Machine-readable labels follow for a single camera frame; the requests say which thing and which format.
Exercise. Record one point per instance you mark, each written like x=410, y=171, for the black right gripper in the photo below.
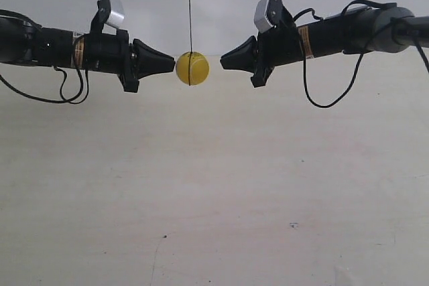
x=259, y=56

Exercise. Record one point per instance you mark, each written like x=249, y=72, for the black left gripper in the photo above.
x=112, y=54

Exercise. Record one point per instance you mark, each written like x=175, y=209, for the yellow tennis ball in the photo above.
x=192, y=68

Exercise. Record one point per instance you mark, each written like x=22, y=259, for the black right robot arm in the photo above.
x=357, y=31

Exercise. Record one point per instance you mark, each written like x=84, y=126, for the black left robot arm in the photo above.
x=25, y=43

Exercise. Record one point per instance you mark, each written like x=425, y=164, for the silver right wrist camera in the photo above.
x=271, y=14

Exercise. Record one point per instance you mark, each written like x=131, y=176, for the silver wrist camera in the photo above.
x=271, y=14
x=109, y=12

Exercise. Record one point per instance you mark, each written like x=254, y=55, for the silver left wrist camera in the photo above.
x=109, y=12

